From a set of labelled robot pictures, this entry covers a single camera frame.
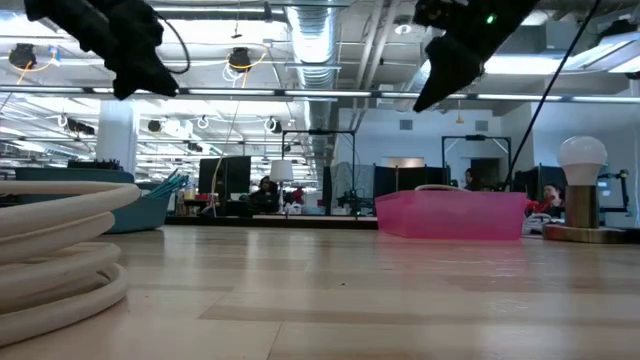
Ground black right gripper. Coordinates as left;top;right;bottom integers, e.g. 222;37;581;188
412;0;501;113

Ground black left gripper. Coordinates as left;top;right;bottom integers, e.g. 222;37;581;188
74;0;180;100

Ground beige ethernet cable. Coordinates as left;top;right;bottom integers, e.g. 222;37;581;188
0;179;143;349
413;183;464;193

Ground white pillar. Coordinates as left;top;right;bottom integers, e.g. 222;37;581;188
96;99;140;176

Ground black ridged block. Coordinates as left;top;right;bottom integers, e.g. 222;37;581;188
66;158;121;172

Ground black ceiling device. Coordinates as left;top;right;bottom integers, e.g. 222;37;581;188
227;46;253;72
8;42;37;70

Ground person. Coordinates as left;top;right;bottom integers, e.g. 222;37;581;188
524;183;567;217
463;167;485;193
248;175;282;216

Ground teal plastic bin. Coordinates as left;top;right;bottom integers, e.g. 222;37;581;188
13;167;171;235

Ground black partition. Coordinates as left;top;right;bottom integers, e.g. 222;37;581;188
373;165;450;200

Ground black background monitors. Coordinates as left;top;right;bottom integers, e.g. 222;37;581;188
197;155;253;202

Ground pink plastic bin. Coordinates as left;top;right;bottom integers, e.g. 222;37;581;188
374;190;529;242

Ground light bulb brass lamp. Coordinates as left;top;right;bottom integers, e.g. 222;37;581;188
542;135;626;245

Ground white shade table lamp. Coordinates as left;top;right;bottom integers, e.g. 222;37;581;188
268;159;296;214

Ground black stand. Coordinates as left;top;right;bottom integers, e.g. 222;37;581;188
597;168;632;216

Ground black background station frame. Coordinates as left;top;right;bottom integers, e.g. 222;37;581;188
280;128;362;217
441;133;513;192

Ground black cable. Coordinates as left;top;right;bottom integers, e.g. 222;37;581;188
502;0;604;189

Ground silver ceiling duct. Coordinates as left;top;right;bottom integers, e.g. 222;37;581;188
284;0;346;166

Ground white bundled cable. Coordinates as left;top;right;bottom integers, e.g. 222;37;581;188
522;212;551;236

